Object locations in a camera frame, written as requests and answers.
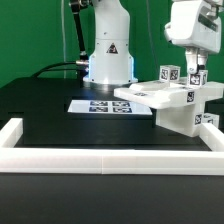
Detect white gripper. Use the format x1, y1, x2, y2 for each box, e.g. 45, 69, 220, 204
165, 0, 221, 74

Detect white chair back frame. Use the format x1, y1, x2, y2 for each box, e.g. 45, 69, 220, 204
114, 78, 224, 109

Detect white chair seat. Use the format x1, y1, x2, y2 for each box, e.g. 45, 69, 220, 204
156, 103, 205, 137

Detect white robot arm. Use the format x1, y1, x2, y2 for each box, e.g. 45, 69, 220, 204
84, 0, 224, 88

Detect white U-shaped fence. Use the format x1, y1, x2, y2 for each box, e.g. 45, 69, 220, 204
0, 118, 224, 176

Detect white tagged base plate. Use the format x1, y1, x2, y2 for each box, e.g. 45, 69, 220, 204
68, 100, 152, 115

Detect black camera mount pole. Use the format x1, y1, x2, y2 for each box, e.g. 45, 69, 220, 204
69, 0, 90, 60

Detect white hanging cable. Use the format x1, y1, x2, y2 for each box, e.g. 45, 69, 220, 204
60, 0, 67, 80

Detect black cables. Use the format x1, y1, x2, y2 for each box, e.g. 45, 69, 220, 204
31, 61, 84, 79

